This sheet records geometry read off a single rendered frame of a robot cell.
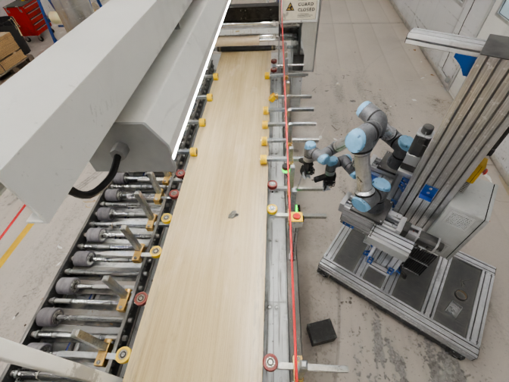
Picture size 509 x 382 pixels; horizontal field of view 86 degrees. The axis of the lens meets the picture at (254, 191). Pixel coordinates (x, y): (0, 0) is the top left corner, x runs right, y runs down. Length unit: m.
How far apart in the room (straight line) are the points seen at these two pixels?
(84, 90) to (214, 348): 1.56
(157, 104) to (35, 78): 0.14
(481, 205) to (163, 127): 1.92
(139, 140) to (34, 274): 3.36
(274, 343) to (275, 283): 0.39
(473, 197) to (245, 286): 1.47
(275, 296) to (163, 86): 1.80
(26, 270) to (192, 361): 2.46
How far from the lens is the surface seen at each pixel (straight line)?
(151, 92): 0.41
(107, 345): 1.98
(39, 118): 0.25
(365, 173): 1.69
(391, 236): 2.04
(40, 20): 9.79
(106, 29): 0.39
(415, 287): 2.81
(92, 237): 2.43
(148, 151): 0.38
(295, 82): 4.55
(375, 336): 2.77
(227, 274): 1.84
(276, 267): 2.15
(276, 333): 2.00
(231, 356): 1.70
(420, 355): 2.87
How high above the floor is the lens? 2.57
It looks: 49 degrees down
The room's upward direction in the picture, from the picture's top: 4 degrees counter-clockwise
